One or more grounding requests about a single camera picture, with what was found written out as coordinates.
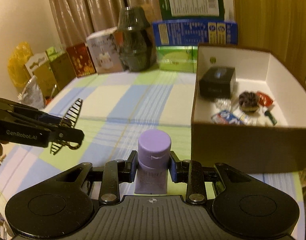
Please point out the brown cardboard box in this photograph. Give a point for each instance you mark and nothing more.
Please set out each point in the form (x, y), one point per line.
(58, 72)

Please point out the brown hair scrunchie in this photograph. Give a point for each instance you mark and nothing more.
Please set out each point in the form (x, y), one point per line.
(248, 101)

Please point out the clear cotton swab bag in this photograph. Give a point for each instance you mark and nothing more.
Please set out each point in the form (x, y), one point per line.
(224, 104)

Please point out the checked tablecloth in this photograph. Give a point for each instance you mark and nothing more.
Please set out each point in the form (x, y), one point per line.
(116, 109)

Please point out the white hair claw clip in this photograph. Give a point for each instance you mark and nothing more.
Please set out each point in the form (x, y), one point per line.
(253, 119)

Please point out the white appliance box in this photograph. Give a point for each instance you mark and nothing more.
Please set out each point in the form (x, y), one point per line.
(103, 50)

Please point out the green top box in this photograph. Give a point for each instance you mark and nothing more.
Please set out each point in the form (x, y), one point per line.
(182, 9)

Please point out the green lip gel tube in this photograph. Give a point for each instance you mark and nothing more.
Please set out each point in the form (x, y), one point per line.
(269, 115)

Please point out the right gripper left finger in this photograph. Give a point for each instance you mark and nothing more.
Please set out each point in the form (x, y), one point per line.
(114, 173)

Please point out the red gift box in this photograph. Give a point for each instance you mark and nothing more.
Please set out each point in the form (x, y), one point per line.
(81, 60)

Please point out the leopard hair claw clip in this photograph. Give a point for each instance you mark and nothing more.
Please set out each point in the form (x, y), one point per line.
(69, 136)

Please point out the red snack packet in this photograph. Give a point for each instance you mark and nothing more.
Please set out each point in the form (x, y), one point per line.
(264, 99)

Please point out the yellow plastic bag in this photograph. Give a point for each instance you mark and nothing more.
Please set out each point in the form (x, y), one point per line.
(17, 70)

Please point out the silver foil bag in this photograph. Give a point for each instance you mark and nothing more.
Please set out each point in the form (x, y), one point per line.
(32, 95)

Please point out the black shaver box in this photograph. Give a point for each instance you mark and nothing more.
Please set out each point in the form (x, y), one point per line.
(218, 82)

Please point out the brown white storage box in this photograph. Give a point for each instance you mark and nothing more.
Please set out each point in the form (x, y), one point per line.
(252, 149)

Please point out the dark stacked pots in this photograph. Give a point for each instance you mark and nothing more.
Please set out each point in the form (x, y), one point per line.
(135, 50)

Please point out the light green tissue box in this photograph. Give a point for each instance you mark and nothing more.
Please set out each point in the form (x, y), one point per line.
(177, 58)

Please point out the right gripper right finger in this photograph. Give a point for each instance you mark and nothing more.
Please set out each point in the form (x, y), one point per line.
(191, 173)

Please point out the white cutout cardboard box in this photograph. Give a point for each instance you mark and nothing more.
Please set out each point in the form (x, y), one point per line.
(35, 61)

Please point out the blue milk carton box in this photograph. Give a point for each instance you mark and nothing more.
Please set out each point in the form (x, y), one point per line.
(191, 32)

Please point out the beige curtain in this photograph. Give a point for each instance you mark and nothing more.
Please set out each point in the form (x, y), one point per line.
(77, 19)

